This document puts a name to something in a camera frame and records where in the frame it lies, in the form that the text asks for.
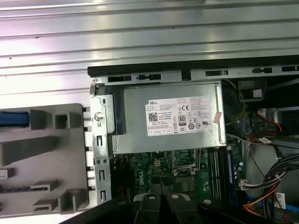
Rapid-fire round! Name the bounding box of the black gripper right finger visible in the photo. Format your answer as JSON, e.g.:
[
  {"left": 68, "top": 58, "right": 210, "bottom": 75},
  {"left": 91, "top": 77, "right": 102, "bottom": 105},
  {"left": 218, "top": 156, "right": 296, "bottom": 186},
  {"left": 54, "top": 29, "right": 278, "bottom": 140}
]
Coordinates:
[{"left": 163, "top": 193, "right": 278, "bottom": 224}]

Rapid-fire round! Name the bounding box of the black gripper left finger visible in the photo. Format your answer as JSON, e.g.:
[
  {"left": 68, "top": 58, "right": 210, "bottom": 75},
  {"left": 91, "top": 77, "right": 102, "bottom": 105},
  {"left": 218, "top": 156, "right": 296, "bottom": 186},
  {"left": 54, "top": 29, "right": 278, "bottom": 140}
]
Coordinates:
[{"left": 78, "top": 176, "right": 165, "bottom": 224}]

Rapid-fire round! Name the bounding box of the orange red yellow power wire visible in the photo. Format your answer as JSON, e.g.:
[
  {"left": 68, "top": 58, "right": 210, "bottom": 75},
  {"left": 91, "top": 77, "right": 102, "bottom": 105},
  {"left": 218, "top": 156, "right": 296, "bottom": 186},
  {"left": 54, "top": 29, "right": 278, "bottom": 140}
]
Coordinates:
[{"left": 242, "top": 182, "right": 282, "bottom": 219}]

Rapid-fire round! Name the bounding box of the hard disk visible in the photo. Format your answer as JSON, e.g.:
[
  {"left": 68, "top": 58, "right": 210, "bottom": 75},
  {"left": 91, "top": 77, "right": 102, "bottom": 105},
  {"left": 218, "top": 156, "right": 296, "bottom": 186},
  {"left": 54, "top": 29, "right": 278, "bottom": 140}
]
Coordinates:
[{"left": 0, "top": 111, "right": 30, "bottom": 128}]

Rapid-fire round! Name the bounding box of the green motherboard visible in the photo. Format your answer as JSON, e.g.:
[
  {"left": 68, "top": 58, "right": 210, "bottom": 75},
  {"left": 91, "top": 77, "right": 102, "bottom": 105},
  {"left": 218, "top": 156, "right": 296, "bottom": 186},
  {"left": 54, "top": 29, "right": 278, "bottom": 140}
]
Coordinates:
[{"left": 112, "top": 149, "right": 246, "bottom": 203}]

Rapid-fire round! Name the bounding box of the empty black RAM slot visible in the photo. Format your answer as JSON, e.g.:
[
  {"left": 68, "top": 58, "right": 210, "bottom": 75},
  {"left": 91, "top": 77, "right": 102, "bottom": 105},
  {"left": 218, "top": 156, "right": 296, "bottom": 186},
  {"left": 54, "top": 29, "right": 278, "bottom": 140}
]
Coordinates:
[
  {"left": 208, "top": 149, "right": 214, "bottom": 201},
  {"left": 214, "top": 149, "right": 221, "bottom": 202}
]

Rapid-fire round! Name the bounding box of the CPU socket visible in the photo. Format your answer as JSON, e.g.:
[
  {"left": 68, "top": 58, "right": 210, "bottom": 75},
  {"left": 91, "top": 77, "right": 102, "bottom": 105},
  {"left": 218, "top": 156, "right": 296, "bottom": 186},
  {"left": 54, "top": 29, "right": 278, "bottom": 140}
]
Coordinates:
[{"left": 172, "top": 149, "right": 199, "bottom": 175}]

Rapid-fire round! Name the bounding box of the thin metal locking lever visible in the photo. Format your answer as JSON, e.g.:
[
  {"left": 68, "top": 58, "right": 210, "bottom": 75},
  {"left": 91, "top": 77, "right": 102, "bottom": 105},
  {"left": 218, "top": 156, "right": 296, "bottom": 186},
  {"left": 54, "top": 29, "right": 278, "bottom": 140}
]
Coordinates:
[{"left": 195, "top": 149, "right": 203, "bottom": 171}]

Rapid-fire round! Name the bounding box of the installed RAM stick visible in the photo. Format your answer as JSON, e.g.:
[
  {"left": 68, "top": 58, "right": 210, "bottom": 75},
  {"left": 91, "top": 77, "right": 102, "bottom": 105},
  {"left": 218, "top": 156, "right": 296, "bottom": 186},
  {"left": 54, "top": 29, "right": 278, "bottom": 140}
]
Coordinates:
[{"left": 223, "top": 149, "right": 238, "bottom": 209}]

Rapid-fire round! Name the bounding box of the black and silver PC case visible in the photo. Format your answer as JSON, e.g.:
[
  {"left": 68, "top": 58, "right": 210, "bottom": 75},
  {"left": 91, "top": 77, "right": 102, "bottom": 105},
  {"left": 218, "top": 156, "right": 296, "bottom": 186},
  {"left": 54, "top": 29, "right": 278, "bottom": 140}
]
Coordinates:
[{"left": 87, "top": 54, "right": 299, "bottom": 224}]

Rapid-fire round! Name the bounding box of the grey parts rack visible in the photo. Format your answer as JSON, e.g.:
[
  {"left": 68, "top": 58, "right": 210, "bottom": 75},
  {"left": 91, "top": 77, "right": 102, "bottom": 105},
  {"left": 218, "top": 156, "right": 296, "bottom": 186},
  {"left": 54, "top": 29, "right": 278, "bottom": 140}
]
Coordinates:
[{"left": 0, "top": 103, "right": 91, "bottom": 214}]

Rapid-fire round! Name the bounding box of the silver power supply unit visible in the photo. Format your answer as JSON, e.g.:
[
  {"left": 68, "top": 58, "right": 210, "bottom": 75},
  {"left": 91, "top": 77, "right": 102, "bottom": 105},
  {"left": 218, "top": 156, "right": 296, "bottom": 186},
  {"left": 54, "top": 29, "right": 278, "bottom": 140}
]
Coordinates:
[{"left": 112, "top": 81, "right": 228, "bottom": 155}]

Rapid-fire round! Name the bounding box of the silver drive cage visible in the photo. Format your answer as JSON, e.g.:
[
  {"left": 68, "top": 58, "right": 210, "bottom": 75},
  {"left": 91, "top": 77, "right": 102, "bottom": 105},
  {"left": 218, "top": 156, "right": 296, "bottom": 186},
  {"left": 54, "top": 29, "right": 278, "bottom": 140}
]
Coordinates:
[{"left": 266, "top": 106, "right": 299, "bottom": 150}]

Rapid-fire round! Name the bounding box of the black cable bundle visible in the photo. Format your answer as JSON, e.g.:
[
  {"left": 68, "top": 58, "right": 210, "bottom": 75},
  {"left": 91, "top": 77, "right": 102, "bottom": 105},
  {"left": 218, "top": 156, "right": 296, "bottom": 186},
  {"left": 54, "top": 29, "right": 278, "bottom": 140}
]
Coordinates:
[{"left": 263, "top": 153, "right": 299, "bottom": 189}]

